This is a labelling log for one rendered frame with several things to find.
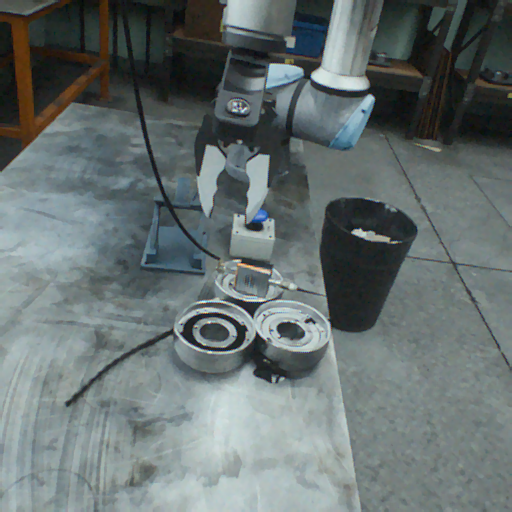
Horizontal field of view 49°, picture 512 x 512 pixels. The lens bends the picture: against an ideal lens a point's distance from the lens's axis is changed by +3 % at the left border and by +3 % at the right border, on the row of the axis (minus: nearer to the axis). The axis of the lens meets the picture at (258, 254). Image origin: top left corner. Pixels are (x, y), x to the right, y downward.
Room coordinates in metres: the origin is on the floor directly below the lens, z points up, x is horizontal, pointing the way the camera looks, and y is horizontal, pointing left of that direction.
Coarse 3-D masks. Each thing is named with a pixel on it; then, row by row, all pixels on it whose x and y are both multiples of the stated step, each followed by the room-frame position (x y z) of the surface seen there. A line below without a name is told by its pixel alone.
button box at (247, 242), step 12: (240, 216) 0.84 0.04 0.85; (240, 228) 0.80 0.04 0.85; (252, 228) 0.80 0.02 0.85; (264, 228) 0.81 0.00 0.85; (240, 240) 0.78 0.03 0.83; (252, 240) 0.78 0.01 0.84; (264, 240) 0.78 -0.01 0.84; (240, 252) 0.78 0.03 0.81; (252, 252) 0.78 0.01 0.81; (264, 252) 0.78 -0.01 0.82
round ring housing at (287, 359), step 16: (272, 304) 0.61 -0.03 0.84; (288, 304) 0.62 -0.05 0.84; (304, 304) 0.62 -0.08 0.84; (256, 320) 0.58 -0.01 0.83; (288, 320) 0.59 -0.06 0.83; (320, 320) 0.60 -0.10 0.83; (256, 336) 0.55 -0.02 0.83; (272, 336) 0.56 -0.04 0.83; (288, 336) 0.59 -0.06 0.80; (304, 336) 0.57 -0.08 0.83; (320, 336) 0.58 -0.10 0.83; (256, 352) 0.55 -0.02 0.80; (272, 352) 0.53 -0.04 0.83; (288, 352) 0.52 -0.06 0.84; (304, 352) 0.52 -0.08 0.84; (320, 352) 0.54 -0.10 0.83; (288, 368) 0.53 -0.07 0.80; (304, 368) 0.53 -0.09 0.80
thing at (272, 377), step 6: (264, 366) 0.53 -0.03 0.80; (270, 366) 0.53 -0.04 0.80; (276, 366) 0.53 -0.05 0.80; (258, 372) 0.51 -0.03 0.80; (264, 372) 0.51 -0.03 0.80; (270, 372) 0.52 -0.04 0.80; (276, 372) 0.52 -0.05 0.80; (282, 372) 0.52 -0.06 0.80; (264, 378) 0.51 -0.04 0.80; (270, 378) 0.51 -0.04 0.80; (276, 378) 0.51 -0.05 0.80; (282, 378) 0.51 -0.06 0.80
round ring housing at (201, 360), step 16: (192, 304) 0.58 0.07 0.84; (208, 304) 0.59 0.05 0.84; (224, 304) 0.59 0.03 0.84; (176, 320) 0.54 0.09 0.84; (208, 320) 0.56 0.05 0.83; (224, 320) 0.57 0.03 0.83; (240, 320) 0.58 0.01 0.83; (176, 336) 0.51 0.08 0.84; (208, 336) 0.56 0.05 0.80; (224, 336) 0.56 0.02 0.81; (192, 352) 0.49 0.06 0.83; (208, 352) 0.49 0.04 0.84; (224, 352) 0.50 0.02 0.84; (240, 352) 0.51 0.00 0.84; (192, 368) 0.50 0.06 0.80; (208, 368) 0.49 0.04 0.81; (224, 368) 0.50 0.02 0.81
